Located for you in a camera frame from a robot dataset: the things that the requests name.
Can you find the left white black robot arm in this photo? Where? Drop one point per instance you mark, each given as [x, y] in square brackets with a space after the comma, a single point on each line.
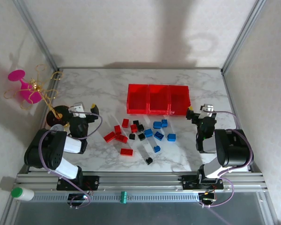
[49, 157]

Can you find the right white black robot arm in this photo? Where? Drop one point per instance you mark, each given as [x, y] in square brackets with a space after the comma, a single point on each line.
[234, 150]

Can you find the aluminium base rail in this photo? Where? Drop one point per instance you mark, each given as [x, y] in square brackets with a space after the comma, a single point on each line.
[142, 181]

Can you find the aluminium table side rail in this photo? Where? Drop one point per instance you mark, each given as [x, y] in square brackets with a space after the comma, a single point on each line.
[230, 93]

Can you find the black controller board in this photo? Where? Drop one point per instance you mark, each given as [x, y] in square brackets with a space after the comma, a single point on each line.
[207, 198]
[76, 198]

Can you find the grey metal panel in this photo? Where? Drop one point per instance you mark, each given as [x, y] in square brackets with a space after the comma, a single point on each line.
[142, 213]

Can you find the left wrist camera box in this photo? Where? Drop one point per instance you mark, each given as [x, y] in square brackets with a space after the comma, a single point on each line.
[77, 109]

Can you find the black lego brick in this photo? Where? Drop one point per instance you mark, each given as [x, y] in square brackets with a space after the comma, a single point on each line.
[136, 122]
[140, 127]
[141, 136]
[132, 136]
[149, 160]

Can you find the pink wine glass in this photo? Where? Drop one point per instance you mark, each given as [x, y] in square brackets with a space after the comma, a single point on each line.
[25, 92]

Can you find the green terminal connector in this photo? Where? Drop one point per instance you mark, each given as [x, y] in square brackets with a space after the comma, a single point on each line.
[124, 197]

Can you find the white bottle green cap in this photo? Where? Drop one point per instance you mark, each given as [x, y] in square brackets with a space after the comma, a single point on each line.
[25, 194]

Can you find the aluminium frame post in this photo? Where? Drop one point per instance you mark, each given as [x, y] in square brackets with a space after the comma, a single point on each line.
[38, 37]
[242, 35]

